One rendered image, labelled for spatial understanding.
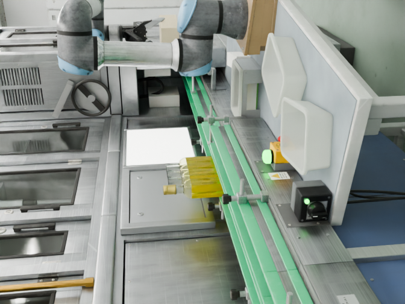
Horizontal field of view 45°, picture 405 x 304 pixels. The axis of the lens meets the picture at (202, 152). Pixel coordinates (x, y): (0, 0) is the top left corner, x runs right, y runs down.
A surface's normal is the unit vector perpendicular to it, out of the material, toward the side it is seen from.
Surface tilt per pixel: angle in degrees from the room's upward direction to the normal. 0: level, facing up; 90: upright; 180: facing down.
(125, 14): 90
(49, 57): 90
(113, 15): 90
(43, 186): 90
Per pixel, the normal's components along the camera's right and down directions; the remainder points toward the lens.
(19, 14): 0.13, 0.43
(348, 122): -0.99, 0.05
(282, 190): 0.00, -0.90
